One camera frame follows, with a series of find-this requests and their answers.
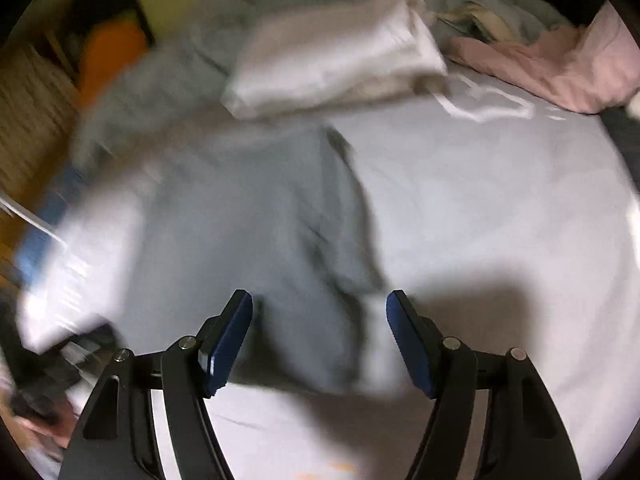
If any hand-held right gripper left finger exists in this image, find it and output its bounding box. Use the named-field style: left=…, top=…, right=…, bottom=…
left=59, top=289, right=253, bottom=480

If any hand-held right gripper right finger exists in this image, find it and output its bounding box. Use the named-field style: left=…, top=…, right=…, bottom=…
left=386, top=290, right=582, bottom=480

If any grey monster print t-shirt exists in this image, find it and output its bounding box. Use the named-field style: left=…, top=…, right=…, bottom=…
left=145, top=122, right=386, bottom=396

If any blue patterned pillow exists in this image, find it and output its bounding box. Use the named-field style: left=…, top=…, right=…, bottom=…
left=12, top=167, right=88, bottom=286

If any grey printed bed sheet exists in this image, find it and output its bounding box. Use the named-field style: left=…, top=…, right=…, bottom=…
left=30, top=67, right=640, bottom=480

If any light blue duvet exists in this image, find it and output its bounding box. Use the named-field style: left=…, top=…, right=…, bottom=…
left=75, top=0, right=571, bottom=171

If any dark grey garment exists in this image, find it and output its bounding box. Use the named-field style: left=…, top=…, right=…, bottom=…
left=600, top=105, right=640, bottom=196

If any white folded cloth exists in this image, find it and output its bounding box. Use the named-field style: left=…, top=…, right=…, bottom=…
left=220, top=0, right=451, bottom=121

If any orange carrot plush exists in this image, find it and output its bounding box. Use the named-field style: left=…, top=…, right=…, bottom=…
left=75, top=20, right=151, bottom=111

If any pink garment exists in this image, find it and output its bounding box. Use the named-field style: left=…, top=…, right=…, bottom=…
left=447, top=2, right=640, bottom=116

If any cream garment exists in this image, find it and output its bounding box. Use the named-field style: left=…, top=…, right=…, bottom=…
left=435, top=0, right=523, bottom=43

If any black printed pillow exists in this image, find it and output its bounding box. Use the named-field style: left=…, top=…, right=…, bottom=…
left=55, top=0, right=156, bottom=71

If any wooden bed frame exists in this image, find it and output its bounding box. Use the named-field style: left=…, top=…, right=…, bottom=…
left=0, top=35, right=86, bottom=261

